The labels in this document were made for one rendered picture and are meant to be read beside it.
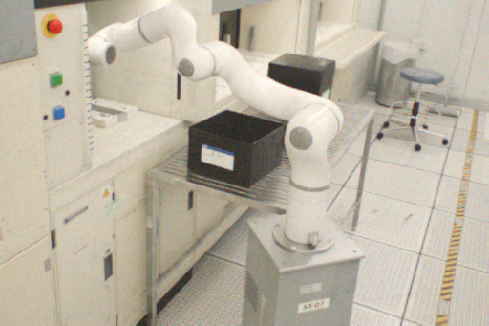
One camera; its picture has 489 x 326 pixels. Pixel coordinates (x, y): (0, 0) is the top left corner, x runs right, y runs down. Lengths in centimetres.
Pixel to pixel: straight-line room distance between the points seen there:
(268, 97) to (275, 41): 206
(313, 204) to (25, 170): 81
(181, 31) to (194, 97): 63
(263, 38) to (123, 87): 145
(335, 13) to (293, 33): 151
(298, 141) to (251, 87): 22
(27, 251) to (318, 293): 85
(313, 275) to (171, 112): 100
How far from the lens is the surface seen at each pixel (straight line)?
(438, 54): 602
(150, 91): 229
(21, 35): 148
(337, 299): 169
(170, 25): 162
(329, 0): 497
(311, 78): 263
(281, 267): 152
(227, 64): 161
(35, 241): 171
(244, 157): 187
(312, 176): 150
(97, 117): 218
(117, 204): 197
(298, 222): 158
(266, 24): 356
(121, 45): 175
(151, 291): 230
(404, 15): 601
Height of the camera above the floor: 163
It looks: 21 degrees down
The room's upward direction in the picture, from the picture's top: 4 degrees clockwise
